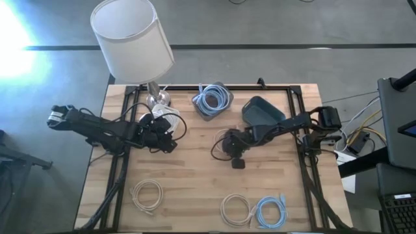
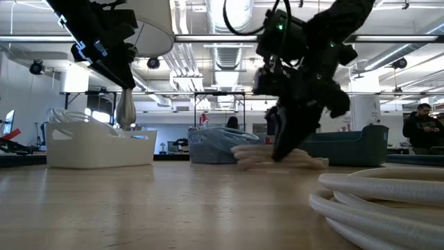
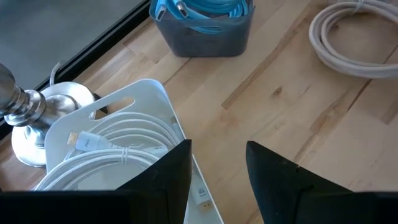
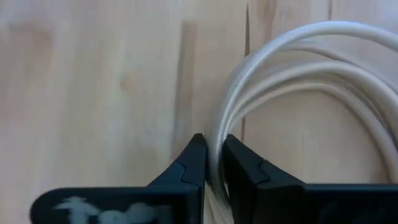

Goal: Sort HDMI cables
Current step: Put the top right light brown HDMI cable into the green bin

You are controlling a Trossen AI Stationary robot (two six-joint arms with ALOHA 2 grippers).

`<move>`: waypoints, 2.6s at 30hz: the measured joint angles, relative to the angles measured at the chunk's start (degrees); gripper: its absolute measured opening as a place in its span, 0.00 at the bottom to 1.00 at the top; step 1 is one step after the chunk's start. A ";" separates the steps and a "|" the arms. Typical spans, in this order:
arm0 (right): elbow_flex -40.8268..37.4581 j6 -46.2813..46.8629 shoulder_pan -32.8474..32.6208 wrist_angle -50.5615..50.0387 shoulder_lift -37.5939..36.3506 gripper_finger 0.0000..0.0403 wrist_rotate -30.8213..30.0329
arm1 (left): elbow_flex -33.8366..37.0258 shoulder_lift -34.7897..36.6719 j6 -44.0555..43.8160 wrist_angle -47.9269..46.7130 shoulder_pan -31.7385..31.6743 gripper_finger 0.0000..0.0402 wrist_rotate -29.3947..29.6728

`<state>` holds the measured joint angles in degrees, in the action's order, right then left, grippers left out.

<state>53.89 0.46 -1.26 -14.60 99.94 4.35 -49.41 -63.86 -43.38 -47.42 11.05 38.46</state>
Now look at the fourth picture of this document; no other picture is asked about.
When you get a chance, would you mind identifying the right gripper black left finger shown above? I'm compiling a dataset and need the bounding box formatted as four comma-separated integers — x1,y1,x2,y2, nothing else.
29,133,208,224

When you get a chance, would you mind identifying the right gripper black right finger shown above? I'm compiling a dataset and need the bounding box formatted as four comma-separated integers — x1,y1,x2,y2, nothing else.
222,133,398,224

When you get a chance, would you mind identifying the cream white HDMI cable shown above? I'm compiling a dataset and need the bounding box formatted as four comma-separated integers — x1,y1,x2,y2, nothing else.
203,20,398,224

